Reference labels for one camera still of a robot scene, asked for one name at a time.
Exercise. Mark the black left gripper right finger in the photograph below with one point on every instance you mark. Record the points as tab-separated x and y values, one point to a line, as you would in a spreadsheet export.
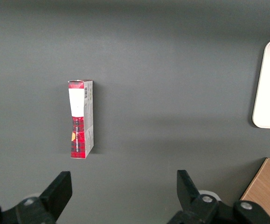
188	193

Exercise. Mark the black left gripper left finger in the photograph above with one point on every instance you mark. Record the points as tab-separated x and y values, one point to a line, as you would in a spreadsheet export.
55	193

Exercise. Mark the red plaid cardboard box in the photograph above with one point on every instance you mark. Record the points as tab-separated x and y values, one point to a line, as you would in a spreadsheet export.
81	121

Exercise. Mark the wooden board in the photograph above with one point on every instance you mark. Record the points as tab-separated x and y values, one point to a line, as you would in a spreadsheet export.
267	184

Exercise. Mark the white plastic tray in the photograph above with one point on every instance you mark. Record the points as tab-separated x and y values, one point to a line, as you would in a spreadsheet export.
268	86

